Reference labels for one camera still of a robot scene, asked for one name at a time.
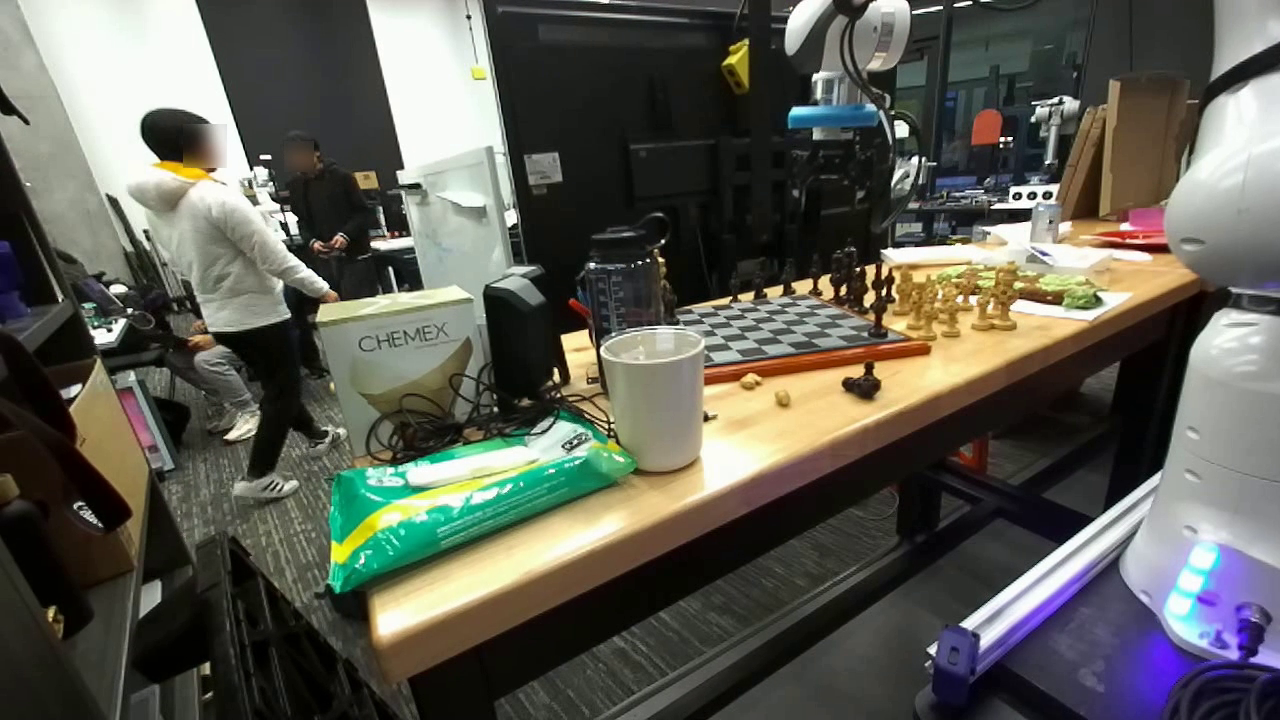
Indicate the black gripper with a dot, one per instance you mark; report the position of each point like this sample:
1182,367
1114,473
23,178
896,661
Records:
843,157

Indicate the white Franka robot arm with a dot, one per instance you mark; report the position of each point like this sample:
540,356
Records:
1227,442

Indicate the light wooden chess piece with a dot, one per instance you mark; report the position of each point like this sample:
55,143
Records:
987,315
964,285
950,315
903,289
920,309
1005,301

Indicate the small black chess piece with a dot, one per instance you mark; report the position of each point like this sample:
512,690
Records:
862,383

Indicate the small wooden bit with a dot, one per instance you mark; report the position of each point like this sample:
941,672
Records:
748,383
780,396

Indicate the yellow triangular sign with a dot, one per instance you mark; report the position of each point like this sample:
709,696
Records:
739,64

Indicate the dark water bottle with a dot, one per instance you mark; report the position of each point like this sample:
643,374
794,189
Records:
620,285

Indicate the white printed paper sheet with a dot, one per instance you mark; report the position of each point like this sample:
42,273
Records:
1080,315

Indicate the white paper cup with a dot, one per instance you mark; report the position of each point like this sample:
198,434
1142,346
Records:
654,400

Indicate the brown cardboard sheets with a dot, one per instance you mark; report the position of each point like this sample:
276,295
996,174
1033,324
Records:
1142,143

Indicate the white Chemex box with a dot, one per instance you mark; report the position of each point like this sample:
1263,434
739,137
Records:
400,363

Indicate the green wipes pack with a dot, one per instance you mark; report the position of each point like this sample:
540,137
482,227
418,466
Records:
467,503

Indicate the person in black jacket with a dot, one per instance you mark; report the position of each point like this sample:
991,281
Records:
325,213

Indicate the person in white hoodie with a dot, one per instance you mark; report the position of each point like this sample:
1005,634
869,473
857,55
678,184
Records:
226,253

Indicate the black plastic crate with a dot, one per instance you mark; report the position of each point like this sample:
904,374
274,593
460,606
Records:
286,643

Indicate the brown cardboard box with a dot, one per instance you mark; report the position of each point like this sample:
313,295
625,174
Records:
114,454

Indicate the black bag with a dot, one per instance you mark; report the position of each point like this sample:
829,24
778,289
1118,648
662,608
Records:
42,454

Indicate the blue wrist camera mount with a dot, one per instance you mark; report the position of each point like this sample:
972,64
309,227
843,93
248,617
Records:
833,118

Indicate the chessboard with orange frame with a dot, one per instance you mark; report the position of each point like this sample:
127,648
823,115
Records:
784,324

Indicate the black metal table frame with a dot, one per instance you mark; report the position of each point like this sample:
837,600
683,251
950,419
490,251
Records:
919,505

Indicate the aluminium rail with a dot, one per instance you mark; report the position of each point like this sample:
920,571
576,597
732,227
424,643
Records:
1052,575

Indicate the blue rail bracket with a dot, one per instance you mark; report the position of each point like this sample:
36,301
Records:
952,661

